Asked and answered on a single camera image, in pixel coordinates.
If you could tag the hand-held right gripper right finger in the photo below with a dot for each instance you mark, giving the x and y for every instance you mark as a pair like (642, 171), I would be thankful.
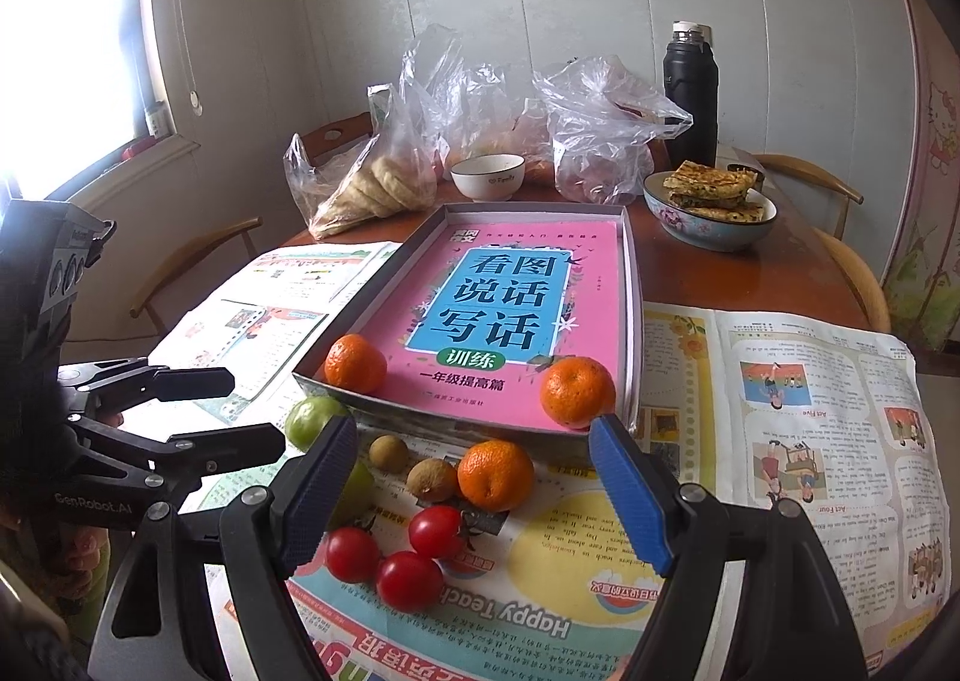
(630, 501)

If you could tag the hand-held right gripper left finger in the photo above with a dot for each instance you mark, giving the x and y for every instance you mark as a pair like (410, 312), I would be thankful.
(322, 493)

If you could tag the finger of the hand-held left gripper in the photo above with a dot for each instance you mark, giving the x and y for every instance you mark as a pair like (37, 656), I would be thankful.
(240, 442)
(195, 382)

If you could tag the green lime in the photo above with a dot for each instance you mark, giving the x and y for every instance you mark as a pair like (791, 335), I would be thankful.
(361, 490)
(311, 422)

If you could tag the red cherry tomato with stem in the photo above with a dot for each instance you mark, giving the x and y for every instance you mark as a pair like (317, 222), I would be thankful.
(437, 531)

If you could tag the person's left forearm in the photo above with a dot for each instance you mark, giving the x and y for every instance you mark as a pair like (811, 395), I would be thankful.
(37, 643)

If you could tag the brown longan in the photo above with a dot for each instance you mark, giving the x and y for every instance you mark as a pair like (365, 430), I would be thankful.
(388, 454)
(431, 480)

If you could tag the colourful newspaper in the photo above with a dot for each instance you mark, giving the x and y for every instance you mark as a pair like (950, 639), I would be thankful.
(540, 561)
(825, 388)
(300, 283)

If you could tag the tangerine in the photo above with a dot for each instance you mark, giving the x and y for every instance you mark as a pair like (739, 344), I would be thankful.
(355, 364)
(495, 475)
(577, 392)

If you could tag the wooden chair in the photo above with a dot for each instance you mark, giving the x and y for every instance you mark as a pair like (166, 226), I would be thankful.
(874, 298)
(334, 133)
(217, 235)

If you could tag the small bottle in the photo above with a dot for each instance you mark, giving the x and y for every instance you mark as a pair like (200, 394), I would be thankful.
(155, 121)

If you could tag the window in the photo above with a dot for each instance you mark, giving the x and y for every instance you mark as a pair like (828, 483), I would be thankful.
(60, 51)

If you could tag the clear plastic bag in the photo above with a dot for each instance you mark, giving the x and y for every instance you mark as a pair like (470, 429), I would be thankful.
(600, 148)
(465, 96)
(330, 171)

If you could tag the twisted fried bread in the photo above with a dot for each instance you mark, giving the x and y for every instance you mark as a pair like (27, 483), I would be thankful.
(375, 193)

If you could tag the blue floral bowl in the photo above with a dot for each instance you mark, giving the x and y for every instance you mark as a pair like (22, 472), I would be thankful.
(697, 231)

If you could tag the stack of fried pancakes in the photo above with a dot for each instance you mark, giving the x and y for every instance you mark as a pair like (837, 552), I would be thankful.
(712, 184)

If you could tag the white bowl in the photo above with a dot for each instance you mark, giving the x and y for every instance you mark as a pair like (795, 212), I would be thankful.
(487, 177)

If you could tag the black thermos bottle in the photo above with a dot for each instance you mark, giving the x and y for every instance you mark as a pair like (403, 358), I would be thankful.
(690, 103)

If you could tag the cartoon wall sticker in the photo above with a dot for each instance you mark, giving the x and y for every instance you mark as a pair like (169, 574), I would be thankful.
(934, 126)

